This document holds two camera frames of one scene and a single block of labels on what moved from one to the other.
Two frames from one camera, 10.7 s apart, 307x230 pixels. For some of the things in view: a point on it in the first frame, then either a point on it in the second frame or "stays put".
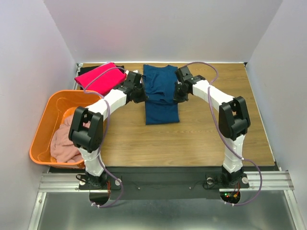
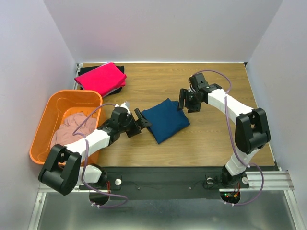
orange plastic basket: [58, 104] stays put
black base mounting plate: [165, 182] stays put
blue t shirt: [159, 82] to [166, 120]
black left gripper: [143, 97] to [136, 124]
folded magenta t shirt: [104, 84] stays put
